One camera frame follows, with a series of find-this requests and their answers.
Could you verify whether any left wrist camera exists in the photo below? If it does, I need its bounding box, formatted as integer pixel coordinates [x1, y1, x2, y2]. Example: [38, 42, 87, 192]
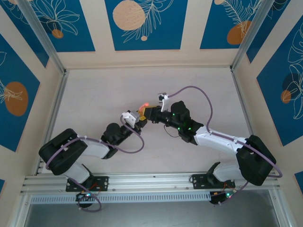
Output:
[120, 109, 141, 126]

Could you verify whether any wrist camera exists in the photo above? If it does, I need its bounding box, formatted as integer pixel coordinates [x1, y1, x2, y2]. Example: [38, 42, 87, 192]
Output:
[157, 93, 170, 112]
[120, 109, 141, 126]

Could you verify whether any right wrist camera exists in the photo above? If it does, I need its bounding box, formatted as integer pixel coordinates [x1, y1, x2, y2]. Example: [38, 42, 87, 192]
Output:
[157, 93, 170, 112]

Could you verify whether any thin black wire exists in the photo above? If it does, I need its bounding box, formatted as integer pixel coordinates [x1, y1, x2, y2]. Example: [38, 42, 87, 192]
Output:
[164, 124, 182, 138]

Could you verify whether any wide aluminium base rail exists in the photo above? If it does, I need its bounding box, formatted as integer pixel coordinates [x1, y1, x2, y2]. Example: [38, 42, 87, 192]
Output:
[20, 172, 281, 193]

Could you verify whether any aluminium side rail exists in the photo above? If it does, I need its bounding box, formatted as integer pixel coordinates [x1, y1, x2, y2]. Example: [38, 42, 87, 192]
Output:
[35, 69, 70, 176]
[230, 67, 256, 139]

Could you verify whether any white slotted cable duct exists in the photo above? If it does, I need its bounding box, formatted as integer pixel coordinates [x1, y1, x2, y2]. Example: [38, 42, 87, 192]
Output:
[30, 192, 211, 205]

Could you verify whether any aluminium frame post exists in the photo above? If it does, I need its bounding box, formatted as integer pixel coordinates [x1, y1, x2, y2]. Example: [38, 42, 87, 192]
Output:
[18, 0, 70, 76]
[231, 0, 269, 71]

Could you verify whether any aluminium frame bar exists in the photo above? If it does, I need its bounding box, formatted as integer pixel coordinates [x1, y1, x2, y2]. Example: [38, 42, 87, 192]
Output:
[268, 189, 288, 227]
[13, 192, 33, 227]

